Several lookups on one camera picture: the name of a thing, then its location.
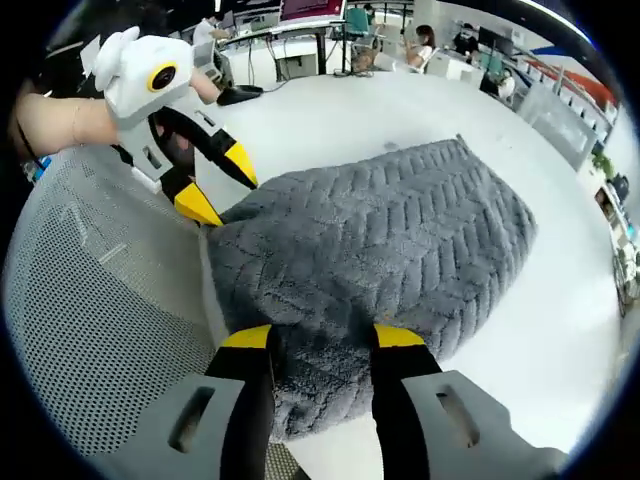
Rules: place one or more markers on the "grey towel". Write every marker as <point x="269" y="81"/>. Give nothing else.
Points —
<point x="375" y="225"/>

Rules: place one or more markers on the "white desk with black legs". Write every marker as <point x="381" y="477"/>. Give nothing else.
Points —
<point x="320" y="52"/>

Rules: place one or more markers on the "white mesh basket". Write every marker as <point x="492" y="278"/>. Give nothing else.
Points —
<point x="75" y="300"/>

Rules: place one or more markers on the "teal office chair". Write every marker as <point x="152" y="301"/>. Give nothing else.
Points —
<point x="356" y="20"/>

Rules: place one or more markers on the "black monitor on stand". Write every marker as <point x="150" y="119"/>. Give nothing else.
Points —
<point x="492" y="37"/>

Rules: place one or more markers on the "potted green plant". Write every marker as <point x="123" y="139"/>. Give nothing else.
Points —
<point x="602" y="165"/>

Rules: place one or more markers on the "frosted white desk partition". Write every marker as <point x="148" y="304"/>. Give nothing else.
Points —
<point x="560" y="125"/>

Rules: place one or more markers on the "row of white storage bins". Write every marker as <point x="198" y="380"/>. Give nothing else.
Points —
<point x="585" y="106"/>

